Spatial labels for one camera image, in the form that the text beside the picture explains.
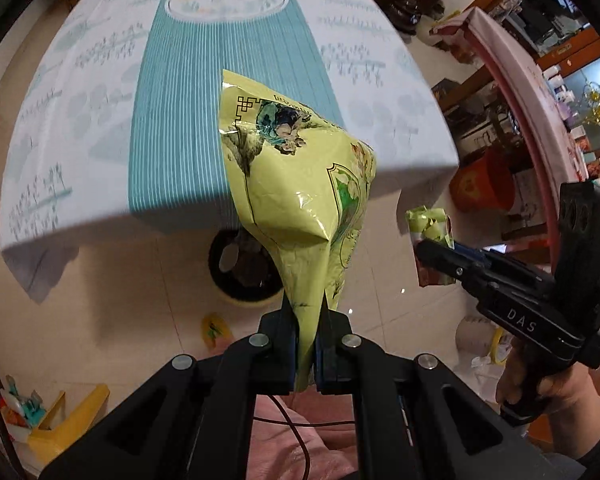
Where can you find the pink covered table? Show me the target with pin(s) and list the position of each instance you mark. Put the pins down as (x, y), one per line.
(510, 60)

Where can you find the person's right hand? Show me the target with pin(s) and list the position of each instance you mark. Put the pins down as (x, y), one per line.
(570, 400)

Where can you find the yellow slipper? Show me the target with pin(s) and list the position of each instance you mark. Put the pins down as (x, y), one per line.
(215, 332)

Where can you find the red bucket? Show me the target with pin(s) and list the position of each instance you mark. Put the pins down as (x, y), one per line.
(480, 182)

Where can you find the white plastic bag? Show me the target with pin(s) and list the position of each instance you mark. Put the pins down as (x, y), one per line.
(475, 355)

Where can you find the green red wrapper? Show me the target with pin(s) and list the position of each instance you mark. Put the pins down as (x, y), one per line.
(430, 225)

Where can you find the yellow rim trash bin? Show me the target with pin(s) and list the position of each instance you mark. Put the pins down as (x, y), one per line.
(235, 270)

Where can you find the colourful toy box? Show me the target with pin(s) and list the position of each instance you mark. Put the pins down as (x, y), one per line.
(22, 405)

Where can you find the yellow stool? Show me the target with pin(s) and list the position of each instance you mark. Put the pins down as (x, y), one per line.
(70, 425)

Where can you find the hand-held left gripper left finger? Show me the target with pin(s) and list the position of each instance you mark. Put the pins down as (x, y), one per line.
(280, 350)

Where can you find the light green tea bag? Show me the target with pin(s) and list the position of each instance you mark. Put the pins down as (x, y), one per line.
(300, 200)

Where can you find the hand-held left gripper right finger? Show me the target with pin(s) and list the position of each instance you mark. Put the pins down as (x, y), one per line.
(332, 350)

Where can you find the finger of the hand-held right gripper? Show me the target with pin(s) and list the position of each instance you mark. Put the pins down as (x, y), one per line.
(467, 251)
(445, 260)

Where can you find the dark stacked pot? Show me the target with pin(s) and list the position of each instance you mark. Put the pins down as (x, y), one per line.
(404, 12)

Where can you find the leaf print striped tablecloth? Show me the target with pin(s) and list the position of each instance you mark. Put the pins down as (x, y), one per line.
(180, 110)

